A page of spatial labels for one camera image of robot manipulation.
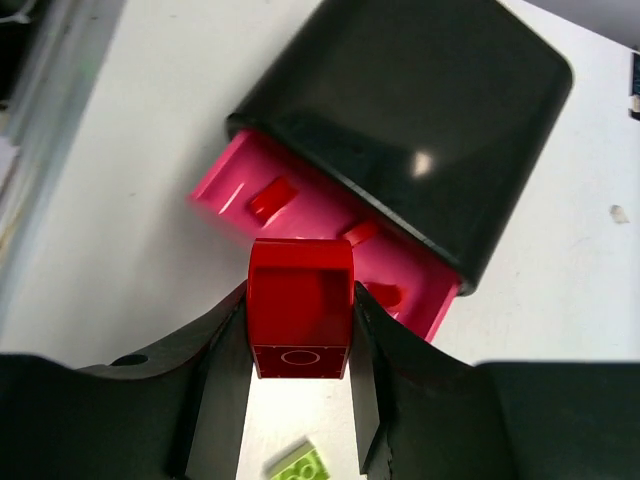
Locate small white scrap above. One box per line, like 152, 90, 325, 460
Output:
609, 205, 630, 225

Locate black drawer cabinet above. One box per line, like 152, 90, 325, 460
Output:
226, 1, 573, 295

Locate small red lego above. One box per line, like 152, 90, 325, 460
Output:
249, 177, 298, 222
366, 282, 404, 311
340, 220, 379, 248

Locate lime rectangular lego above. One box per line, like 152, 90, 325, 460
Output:
263, 438, 331, 480

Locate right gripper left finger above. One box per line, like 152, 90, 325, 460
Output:
1, 286, 250, 479

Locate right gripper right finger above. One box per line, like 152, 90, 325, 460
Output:
349, 286, 639, 479

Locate large red lego piece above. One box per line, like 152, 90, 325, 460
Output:
246, 238, 355, 379

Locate pink top drawer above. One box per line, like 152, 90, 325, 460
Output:
187, 127, 461, 344

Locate left blue corner label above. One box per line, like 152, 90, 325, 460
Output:
629, 48, 640, 120

